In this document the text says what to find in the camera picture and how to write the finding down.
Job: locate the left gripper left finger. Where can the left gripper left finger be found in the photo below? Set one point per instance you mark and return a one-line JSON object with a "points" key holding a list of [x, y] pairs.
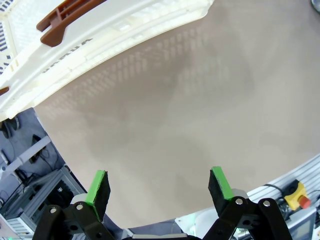
{"points": [[97, 200]]}

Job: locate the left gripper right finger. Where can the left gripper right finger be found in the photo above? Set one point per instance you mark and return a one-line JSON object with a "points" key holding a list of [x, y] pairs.
{"points": [[220, 197]]}

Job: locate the cream plastic shopping basket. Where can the cream plastic shopping basket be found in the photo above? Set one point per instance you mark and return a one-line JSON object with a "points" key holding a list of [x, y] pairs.
{"points": [[100, 37]]}

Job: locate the yellow emergency stop box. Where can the yellow emergency stop box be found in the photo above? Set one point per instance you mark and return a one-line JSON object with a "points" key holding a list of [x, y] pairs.
{"points": [[295, 197]]}

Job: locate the white metal pole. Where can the white metal pole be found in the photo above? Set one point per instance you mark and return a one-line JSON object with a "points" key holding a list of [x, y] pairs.
{"points": [[27, 155]]}

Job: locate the aluminium support frame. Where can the aluminium support frame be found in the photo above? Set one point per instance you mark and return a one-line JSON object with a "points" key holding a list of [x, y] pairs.
{"points": [[37, 190]]}

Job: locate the aluminium profile rail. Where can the aluminium profile rail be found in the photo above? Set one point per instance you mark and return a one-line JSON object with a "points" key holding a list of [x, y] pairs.
{"points": [[300, 172]]}

